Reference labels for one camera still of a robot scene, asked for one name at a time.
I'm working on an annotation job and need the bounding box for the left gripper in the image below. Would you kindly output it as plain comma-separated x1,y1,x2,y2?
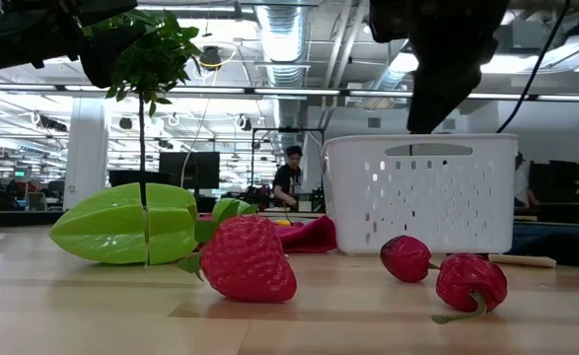
0,0,147,93

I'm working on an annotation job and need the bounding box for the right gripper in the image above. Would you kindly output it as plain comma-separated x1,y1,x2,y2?
367,0,510,134

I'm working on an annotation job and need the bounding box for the white perforated plastic basket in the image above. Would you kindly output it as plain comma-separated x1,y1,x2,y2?
321,133,520,256

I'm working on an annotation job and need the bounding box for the small red toy pepper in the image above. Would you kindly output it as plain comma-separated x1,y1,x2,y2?
379,235,441,284

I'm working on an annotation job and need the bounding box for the green toy starfruit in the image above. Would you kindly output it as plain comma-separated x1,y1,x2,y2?
49,181,200,266

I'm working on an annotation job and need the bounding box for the red chili pepper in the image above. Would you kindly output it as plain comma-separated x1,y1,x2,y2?
430,252,509,325

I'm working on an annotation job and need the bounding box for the green toy apple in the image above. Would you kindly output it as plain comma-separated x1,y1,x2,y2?
212,197,259,223

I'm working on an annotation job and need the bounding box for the large red toy strawberry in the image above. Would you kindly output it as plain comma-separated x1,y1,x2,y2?
177,199,299,304

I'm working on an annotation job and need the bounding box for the green potted plant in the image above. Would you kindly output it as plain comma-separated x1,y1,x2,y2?
82,9,202,208

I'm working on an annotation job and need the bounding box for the white building column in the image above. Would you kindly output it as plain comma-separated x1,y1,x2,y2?
63,96,110,211

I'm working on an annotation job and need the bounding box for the black computer monitor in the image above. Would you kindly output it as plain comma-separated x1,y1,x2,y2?
159,151,221,190

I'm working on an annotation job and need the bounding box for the black cabinet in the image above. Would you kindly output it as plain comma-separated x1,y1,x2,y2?
528,160,579,226

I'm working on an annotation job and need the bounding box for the person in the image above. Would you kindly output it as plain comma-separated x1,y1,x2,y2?
271,145,304,208

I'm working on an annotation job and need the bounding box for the white cloth label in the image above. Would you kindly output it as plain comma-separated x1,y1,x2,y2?
488,253,557,269

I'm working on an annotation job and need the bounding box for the red cloth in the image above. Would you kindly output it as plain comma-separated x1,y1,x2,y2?
198,211,338,254

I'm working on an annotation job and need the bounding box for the navy blue cloth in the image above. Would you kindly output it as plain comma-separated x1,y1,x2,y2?
508,220,579,270

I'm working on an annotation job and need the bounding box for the silver ceiling duct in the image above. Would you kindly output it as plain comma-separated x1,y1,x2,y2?
253,3,316,89
367,41,418,107

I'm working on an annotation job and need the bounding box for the black cable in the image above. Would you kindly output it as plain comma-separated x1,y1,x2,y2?
494,0,572,134

